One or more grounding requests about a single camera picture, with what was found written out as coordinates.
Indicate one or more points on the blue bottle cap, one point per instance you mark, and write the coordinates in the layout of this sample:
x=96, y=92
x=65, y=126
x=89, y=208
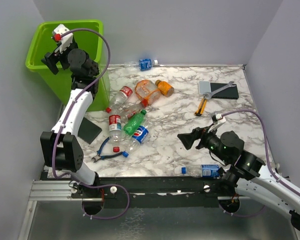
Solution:
x=125, y=154

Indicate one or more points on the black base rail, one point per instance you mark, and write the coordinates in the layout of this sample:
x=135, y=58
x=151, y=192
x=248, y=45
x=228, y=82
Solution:
x=146, y=192

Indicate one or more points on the red bottle cap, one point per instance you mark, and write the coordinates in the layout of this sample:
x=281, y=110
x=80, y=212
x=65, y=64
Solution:
x=116, y=149

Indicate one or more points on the black foam block right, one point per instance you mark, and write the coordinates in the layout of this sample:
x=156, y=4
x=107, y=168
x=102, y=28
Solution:
x=229, y=93

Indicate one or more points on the orange juice bottle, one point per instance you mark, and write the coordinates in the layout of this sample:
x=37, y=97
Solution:
x=165, y=88

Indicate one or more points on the black foam block left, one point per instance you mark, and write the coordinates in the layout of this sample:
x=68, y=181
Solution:
x=88, y=131

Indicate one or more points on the blue label bottle front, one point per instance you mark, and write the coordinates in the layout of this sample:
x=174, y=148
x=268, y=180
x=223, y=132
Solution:
x=198, y=171

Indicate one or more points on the silver wrench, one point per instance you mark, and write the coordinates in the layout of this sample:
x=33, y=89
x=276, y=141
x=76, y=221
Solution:
x=209, y=95

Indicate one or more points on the pepsi bottle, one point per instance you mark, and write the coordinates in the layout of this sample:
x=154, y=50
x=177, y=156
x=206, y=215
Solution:
x=140, y=134

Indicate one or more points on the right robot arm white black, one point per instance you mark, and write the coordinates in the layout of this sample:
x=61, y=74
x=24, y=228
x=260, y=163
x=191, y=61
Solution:
x=248, y=175

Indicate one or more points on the blue handled pliers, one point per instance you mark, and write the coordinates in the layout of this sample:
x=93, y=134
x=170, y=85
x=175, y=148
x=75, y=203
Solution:
x=102, y=154

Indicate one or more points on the yellow black utility knife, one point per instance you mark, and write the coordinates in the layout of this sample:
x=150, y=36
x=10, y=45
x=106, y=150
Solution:
x=201, y=107

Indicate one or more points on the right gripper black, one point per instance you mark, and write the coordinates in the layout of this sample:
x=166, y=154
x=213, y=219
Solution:
x=188, y=138

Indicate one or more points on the grey rectangular plate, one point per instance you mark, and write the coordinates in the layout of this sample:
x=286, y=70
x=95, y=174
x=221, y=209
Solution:
x=204, y=87

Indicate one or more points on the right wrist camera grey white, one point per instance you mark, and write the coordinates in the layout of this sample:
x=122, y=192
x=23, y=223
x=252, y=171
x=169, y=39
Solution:
x=217, y=121

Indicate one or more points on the green plastic bottle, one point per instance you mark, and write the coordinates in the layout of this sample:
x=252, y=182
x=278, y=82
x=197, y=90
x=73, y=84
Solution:
x=134, y=122

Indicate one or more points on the black foam block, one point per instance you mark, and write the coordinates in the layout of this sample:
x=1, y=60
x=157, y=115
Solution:
x=229, y=93
x=88, y=131

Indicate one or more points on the green plastic bin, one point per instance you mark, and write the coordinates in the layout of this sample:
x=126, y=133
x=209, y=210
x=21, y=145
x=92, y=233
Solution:
x=42, y=43

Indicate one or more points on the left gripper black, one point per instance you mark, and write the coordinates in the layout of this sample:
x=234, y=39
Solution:
x=50, y=59

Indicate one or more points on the red white label bottle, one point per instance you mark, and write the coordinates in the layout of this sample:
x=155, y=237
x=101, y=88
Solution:
x=115, y=130

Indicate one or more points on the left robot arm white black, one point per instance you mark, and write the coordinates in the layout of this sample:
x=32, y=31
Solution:
x=60, y=147

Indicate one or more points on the crushed orange label bottle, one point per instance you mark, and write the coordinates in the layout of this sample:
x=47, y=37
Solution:
x=147, y=92

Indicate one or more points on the red label clear bottle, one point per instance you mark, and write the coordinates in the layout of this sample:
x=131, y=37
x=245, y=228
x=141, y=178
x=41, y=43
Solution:
x=119, y=98

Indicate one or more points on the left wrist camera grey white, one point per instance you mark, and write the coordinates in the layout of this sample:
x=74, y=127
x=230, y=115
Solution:
x=61, y=38

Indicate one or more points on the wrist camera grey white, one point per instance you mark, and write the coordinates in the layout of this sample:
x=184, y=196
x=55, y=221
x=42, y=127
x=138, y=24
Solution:
x=61, y=38
x=217, y=121

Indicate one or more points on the blue label bottle by wall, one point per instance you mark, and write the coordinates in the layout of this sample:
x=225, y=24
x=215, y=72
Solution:
x=141, y=65

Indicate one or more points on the blue label bottle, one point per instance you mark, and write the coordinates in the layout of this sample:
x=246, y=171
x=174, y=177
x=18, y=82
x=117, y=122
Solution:
x=141, y=65
x=198, y=171

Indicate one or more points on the small red label bottle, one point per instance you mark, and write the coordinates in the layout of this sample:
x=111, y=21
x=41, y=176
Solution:
x=130, y=111

